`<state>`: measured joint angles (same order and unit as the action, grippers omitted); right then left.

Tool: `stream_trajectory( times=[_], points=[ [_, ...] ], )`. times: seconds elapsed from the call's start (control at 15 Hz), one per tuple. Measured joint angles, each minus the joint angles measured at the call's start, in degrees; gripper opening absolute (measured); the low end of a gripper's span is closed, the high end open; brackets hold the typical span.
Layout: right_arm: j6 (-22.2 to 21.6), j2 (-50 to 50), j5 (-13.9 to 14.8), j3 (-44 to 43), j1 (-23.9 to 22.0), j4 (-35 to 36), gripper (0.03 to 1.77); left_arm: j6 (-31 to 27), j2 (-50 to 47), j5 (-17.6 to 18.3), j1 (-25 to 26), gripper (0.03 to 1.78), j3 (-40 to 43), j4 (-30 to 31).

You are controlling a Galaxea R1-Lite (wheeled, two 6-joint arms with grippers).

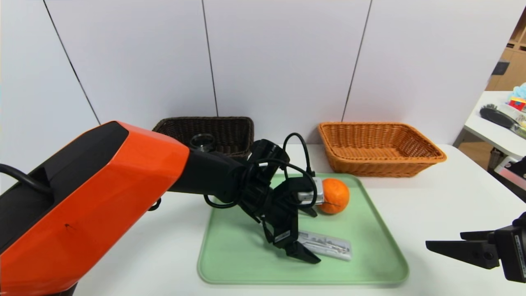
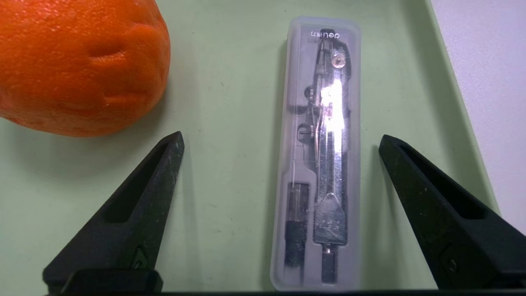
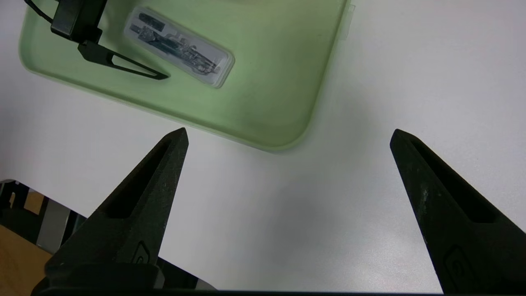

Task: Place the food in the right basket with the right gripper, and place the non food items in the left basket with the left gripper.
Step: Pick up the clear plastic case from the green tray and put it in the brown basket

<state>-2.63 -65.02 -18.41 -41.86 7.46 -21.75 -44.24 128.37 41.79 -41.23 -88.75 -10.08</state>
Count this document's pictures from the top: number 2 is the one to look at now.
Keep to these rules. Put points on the grey packet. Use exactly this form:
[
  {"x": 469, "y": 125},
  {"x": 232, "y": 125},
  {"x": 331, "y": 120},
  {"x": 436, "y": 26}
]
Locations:
[{"x": 291, "y": 74}]

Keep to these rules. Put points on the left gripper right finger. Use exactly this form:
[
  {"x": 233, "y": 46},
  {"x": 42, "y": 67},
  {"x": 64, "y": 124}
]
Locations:
[{"x": 452, "y": 230}]

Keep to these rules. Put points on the small black lead tube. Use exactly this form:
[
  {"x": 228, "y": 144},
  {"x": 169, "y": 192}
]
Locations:
[{"x": 296, "y": 230}]

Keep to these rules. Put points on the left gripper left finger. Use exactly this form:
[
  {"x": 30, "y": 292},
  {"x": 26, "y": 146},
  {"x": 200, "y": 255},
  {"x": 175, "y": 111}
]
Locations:
[{"x": 123, "y": 230}]

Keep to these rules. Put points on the orange fruit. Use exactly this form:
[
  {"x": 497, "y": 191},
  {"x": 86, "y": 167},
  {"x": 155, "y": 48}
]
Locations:
[{"x": 74, "y": 61}]

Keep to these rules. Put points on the green plastic tray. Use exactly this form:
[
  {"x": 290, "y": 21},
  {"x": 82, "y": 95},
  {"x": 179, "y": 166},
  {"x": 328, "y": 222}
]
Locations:
[{"x": 230, "y": 123}]

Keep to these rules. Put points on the metal drawing compass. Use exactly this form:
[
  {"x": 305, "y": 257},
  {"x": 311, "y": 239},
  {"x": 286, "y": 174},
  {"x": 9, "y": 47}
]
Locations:
[{"x": 331, "y": 172}]

